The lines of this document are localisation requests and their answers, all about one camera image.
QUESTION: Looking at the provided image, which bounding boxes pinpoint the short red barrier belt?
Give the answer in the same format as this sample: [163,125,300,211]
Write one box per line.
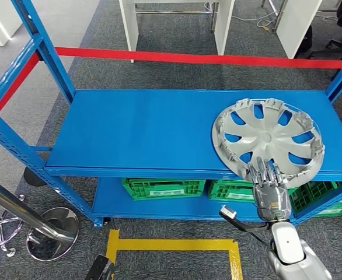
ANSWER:
[0,52,41,115]

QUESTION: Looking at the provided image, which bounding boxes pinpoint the chrome stanchion post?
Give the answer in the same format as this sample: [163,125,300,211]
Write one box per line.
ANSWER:
[0,171,80,262]

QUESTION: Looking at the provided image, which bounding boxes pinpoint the black bag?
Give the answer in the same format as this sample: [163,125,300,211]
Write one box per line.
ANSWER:
[295,24,313,55]

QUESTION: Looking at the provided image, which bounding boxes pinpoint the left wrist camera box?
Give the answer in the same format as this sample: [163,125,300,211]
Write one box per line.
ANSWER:
[85,254,115,280]

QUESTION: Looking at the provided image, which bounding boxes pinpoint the black right camera bracket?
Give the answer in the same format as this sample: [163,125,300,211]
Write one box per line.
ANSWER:
[220,213,272,248]

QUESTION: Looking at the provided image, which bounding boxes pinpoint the silver plastic wheel hubcap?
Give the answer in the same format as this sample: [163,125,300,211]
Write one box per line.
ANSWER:
[211,97,325,190]

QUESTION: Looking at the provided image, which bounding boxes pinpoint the black office chair base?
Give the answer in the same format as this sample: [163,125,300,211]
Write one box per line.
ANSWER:
[306,38,342,61]

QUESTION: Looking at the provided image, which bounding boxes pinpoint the black stanchion with dark base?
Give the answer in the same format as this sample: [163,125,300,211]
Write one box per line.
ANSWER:
[23,151,51,188]

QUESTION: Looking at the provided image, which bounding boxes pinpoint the white floor cable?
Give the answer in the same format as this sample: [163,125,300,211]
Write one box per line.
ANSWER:
[230,9,278,32]

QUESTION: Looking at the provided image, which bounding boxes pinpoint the blue metal shelf rack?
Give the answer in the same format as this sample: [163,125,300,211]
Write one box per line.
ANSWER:
[0,0,342,229]

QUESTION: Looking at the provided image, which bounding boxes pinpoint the white table with metal bars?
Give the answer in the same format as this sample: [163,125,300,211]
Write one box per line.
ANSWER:
[118,0,236,64]

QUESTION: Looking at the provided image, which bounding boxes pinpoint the yellow floor tape square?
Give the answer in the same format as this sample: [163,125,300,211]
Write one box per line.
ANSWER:
[105,229,244,280]

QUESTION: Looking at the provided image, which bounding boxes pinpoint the white table with metal legs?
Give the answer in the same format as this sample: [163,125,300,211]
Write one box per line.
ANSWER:
[261,0,322,60]

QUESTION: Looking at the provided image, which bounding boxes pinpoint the long red barrier belt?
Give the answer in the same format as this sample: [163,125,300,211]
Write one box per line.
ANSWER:
[54,46,342,71]

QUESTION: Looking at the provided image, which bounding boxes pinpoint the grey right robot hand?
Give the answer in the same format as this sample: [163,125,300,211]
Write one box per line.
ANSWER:
[247,156,292,223]

